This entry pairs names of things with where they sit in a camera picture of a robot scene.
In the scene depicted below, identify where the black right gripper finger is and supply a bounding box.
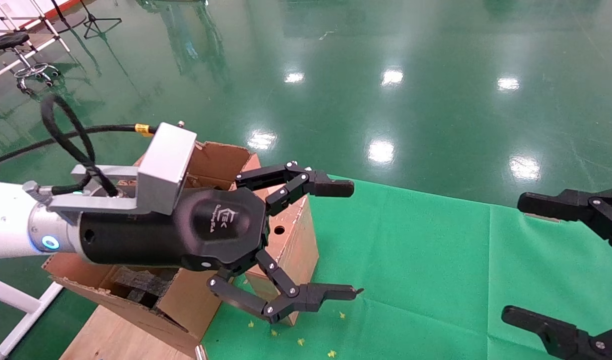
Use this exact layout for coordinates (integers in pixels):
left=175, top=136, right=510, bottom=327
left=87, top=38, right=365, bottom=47
left=518, top=187, right=612, bottom=256
left=502, top=305, right=612, bottom=360

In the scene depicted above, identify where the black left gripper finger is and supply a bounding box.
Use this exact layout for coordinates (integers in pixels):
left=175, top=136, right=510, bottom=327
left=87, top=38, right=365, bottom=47
left=235, top=161, right=355, bottom=217
left=207, top=247, right=364, bottom=324

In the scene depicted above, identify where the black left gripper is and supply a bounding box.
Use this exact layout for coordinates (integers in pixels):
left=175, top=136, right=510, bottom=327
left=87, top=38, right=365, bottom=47
left=78, top=187, right=271, bottom=275

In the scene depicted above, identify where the small brown cardboard box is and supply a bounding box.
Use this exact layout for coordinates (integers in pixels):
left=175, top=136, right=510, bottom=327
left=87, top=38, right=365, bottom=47
left=236, top=182, right=320, bottom=327

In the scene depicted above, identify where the large open cardboard carton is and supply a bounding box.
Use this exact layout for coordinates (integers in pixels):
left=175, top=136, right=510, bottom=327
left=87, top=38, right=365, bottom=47
left=42, top=141, right=262, bottom=358

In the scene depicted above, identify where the black foam block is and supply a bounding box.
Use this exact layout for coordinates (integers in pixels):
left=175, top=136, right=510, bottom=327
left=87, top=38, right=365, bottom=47
left=111, top=267, right=180, bottom=308

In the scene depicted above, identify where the green table cloth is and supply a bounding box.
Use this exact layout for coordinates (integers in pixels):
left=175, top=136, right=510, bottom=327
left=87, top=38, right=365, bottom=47
left=201, top=175, right=612, bottom=360

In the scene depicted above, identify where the black tripod stand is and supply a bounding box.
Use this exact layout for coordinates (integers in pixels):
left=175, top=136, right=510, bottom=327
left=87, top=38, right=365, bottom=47
left=79, top=0, right=122, bottom=40

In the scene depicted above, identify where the black round base stand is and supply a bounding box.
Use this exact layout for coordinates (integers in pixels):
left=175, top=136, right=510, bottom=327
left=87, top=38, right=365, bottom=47
left=46, top=0, right=86, bottom=34

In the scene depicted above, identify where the black round stool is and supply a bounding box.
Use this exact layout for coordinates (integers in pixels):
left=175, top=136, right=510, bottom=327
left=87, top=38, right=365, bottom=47
left=0, top=31, right=61, bottom=96

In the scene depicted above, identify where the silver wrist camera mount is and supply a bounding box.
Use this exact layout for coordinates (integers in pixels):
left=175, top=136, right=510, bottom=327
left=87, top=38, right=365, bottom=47
left=48, top=121, right=197, bottom=217

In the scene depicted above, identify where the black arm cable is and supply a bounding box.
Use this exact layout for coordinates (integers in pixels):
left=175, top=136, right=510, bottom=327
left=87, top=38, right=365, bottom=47
left=0, top=93, right=159, bottom=197

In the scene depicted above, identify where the white table leg frame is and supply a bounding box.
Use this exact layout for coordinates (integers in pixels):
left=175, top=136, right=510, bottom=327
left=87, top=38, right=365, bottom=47
left=0, top=274, right=64, bottom=360

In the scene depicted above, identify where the white metal rack frame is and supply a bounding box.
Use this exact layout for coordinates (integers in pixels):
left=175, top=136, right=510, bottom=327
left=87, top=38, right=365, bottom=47
left=0, top=0, right=71, bottom=103

